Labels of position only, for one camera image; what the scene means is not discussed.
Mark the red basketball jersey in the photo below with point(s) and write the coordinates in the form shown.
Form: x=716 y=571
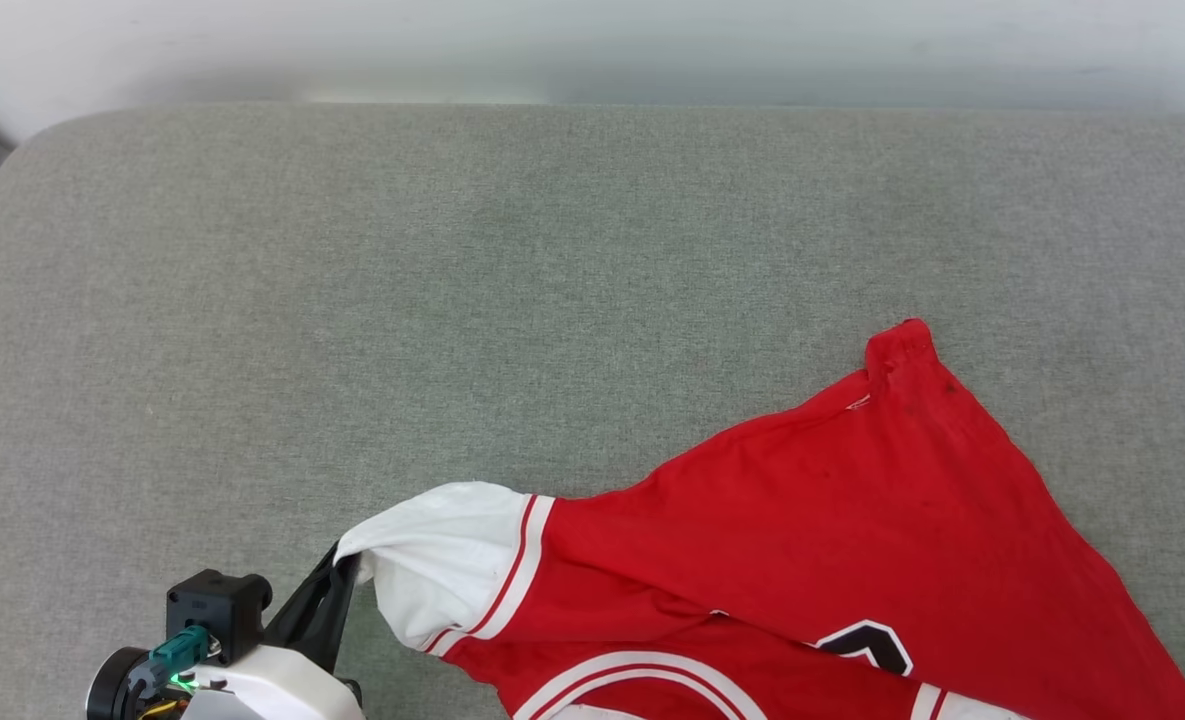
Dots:
x=852 y=530

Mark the grey fabric sofa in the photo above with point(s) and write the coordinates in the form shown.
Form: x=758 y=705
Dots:
x=452 y=300

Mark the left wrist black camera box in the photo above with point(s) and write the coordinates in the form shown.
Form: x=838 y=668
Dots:
x=217 y=605

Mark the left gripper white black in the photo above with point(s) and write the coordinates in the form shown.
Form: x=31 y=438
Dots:
x=272 y=690

